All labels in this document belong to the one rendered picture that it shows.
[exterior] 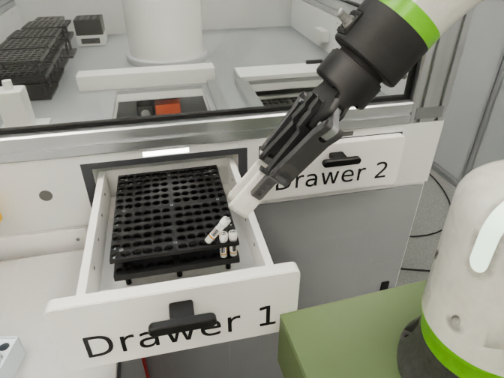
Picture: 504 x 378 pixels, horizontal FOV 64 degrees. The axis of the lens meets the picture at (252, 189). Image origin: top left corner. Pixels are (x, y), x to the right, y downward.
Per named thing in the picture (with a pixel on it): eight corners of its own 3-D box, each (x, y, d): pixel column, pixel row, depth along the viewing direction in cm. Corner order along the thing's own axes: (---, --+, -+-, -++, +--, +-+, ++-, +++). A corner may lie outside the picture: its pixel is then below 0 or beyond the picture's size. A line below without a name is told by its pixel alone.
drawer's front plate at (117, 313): (295, 329, 55) (301, 270, 49) (67, 372, 49) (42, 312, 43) (292, 319, 56) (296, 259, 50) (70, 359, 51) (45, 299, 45)
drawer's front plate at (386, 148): (395, 183, 85) (406, 136, 79) (261, 200, 80) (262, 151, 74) (391, 179, 86) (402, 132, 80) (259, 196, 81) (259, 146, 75)
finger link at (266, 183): (283, 169, 51) (288, 179, 49) (259, 196, 53) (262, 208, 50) (275, 162, 51) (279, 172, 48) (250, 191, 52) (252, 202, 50)
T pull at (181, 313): (217, 326, 45) (217, 319, 45) (149, 339, 44) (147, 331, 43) (213, 302, 48) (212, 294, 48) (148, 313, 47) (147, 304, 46)
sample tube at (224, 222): (204, 241, 56) (223, 219, 55) (204, 236, 57) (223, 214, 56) (211, 246, 57) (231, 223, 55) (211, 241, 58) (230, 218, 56)
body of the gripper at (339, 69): (328, 39, 50) (279, 98, 53) (350, 51, 43) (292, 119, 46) (368, 76, 53) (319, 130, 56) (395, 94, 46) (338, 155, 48)
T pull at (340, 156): (361, 164, 76) (362, 157, 75) (323, 169, 74) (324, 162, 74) (352, 155, 79) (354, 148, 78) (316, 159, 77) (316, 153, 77)
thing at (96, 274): (280, 313, 55) (282, 281, 52) (81, 349, 50) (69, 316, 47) (229, 167, 88) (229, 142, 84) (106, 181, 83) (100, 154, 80)
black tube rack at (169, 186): (240, 274, 61) (239, 241, 57) (118, 294, 57) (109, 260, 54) (217, 193, 79) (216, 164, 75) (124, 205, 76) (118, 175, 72)
